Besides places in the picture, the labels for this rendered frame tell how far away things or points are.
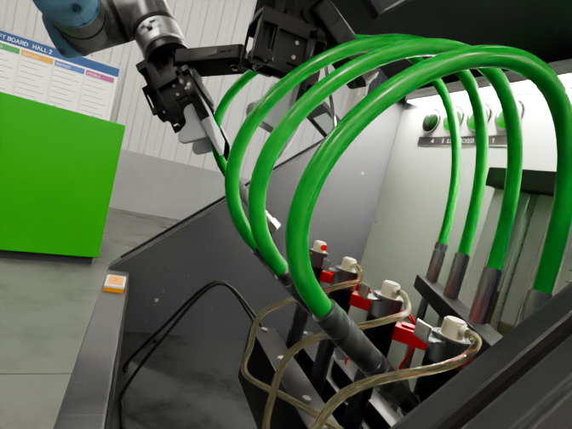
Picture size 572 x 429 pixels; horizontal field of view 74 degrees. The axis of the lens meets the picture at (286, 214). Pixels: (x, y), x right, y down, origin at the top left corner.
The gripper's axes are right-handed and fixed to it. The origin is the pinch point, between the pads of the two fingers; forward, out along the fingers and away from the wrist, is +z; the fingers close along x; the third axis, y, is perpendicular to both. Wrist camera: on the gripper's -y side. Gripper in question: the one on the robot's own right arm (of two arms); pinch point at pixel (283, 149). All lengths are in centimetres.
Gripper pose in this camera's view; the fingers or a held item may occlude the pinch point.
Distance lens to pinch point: 47.9
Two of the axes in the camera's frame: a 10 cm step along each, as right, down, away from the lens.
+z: -2.5, 9.6, 0.9
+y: -9.1, -2.0, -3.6
